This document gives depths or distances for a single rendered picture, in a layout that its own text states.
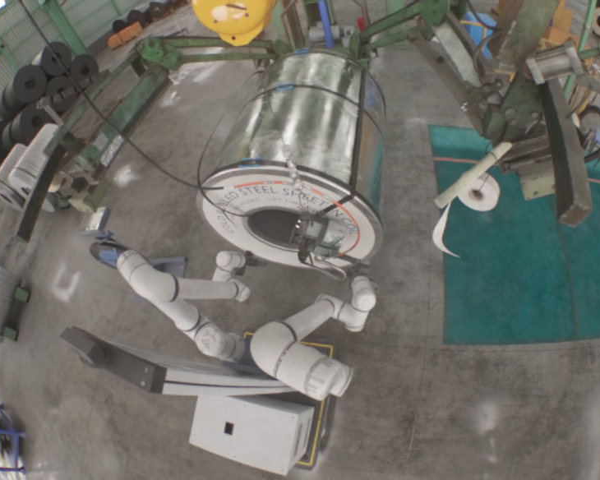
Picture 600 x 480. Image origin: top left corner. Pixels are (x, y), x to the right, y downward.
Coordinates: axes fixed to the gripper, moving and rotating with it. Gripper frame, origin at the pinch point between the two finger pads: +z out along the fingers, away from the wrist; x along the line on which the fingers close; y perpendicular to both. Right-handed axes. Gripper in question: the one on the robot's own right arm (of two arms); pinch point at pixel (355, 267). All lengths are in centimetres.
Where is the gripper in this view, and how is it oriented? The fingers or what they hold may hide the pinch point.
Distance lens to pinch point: 147.5
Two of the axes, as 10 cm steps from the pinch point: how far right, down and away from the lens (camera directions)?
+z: 0.4, -3.4, 9.4
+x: -3.4, 8.8, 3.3
